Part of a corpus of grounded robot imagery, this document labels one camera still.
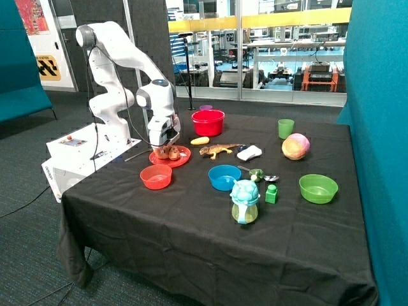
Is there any multicolour soft ball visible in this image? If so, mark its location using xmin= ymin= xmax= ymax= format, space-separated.
xmin=282 ymin=133 xmax=310 ymax=161

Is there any teal partition panel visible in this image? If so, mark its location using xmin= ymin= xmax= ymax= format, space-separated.
xmin=337 ymin=1 xmax=407 ymax=305

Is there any teal sofa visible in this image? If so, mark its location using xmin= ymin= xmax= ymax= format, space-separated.
xmin=0 ymin=0 xmax=53 ymax=123

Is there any blue turtle sippy cup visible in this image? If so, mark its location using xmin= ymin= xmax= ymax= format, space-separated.
xmin=229 ymin=180 xmax=260 ymax=224

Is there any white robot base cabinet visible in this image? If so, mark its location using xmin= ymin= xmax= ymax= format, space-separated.
xmin=41 ymin=124 xmax=140 ymax=203

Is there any green plastic bowl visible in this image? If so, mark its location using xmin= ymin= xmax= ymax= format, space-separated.
xmin=299 ymin=174 xmax=339 ymax=205

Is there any green white toy vegetable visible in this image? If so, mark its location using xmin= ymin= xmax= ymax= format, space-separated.
xmin=249 ymin=168 xmax=265 ymax=182

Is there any yellow brown toy lizard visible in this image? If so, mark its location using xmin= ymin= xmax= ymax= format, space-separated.
xmin=200 ymin=144 xmax=240 ymax=160

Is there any deep red plastic bowl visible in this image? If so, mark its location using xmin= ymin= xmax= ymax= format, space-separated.
xmin=191 ymin=109 xmax=225 ymax=137

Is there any small orange-red bowl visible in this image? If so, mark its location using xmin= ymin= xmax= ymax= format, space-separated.
xmin=140 ymin=164 xmax=173 ymax=190

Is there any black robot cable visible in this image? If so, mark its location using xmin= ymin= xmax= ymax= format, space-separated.
xmin=85 ymin=44 xmax=154 ymax=175

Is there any metal spoon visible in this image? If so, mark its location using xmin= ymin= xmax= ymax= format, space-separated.
xmin=238 ymin=166 xmax=279 ymax=182

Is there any black tablecloth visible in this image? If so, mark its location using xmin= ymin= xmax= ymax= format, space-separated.
xmin=57 ymin=114 xmax=379 ymax=305

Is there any red wall poster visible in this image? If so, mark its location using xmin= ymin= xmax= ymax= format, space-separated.
xmin=15 ymin=0 xmax=50 ymax=36

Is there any dark blue small ball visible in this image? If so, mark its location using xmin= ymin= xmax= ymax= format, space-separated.
xmin=237 ymin=144 xmax=248 ymax=152

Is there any green plastic cup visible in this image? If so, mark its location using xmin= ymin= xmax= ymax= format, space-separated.
xmin=278 ymin=119 xmax=295 ymax=140

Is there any brown teddy bear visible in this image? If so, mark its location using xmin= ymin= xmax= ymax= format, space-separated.
xmin=154 ymin=145 xmax=180 ymax=161

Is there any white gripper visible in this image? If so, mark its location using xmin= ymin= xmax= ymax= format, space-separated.
xmin=147 ymin=113 xmax=181 ymax=149

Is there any yellow toy corn cob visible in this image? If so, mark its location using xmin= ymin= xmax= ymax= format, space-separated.
xmin=191 ymin=136 xmax=210 ymax=145

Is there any metal fork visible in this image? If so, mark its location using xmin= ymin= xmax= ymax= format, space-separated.
xmin=124 ymin=149 xmax=152 ymax=162

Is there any orange-red plastic plate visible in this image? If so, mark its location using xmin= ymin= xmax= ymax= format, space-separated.
xmin=149 ymin=145 xmax=191 ymax=168

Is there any green toy block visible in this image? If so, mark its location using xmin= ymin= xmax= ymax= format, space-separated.
xmin=265 ymin=184 xmax=277 ymax=204

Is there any white folded cloth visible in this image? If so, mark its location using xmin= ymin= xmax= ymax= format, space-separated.
xmin=237 ymin=145 xmax=262 ymax=161

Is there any yellow black hazard sign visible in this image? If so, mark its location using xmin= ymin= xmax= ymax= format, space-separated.
xmin=36 ymin=55 xmax=61 ymax=82

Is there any black camera tripod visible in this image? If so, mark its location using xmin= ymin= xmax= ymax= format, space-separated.
xmin=178 ymin=31 xmax=195 ymax=111

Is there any blue plastic bowl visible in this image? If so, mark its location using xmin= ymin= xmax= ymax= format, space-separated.
xmin=208 ymin=164 xmax=242 ymax=191

